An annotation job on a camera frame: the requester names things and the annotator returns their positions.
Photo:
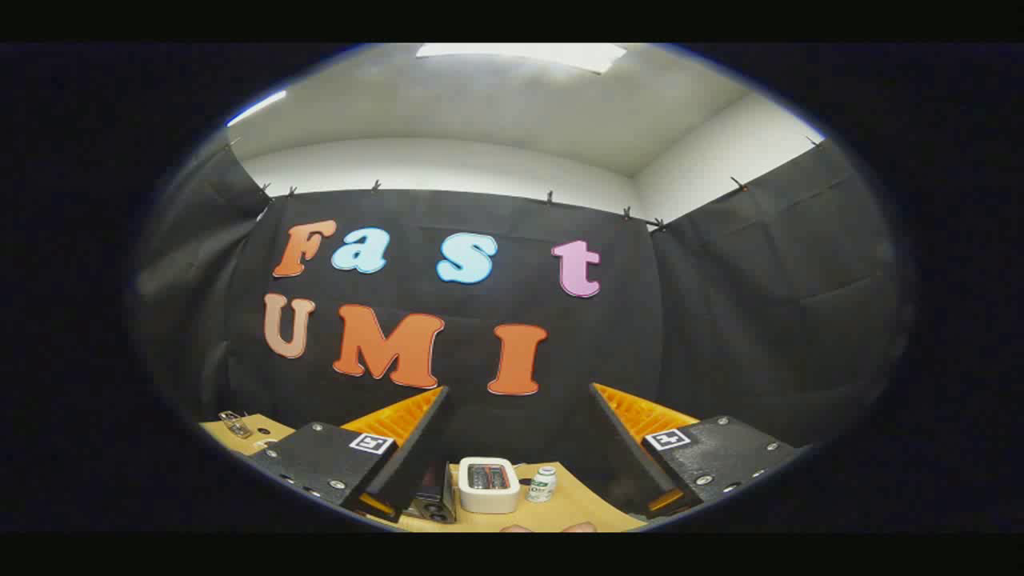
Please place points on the white pop-up toaster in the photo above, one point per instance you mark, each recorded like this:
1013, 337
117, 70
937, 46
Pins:
488, 494

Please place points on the black toaster oven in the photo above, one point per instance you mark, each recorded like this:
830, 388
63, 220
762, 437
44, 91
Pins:
436, 500

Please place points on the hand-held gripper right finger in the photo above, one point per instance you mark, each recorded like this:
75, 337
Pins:
620, 456

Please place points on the white bottle green label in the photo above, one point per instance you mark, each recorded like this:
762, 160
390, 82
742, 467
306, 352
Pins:
542, 485

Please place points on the black backdrop cloth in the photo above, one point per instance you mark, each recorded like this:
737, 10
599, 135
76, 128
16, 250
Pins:
720, 320

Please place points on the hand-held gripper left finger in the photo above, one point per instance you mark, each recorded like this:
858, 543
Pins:
416, 456

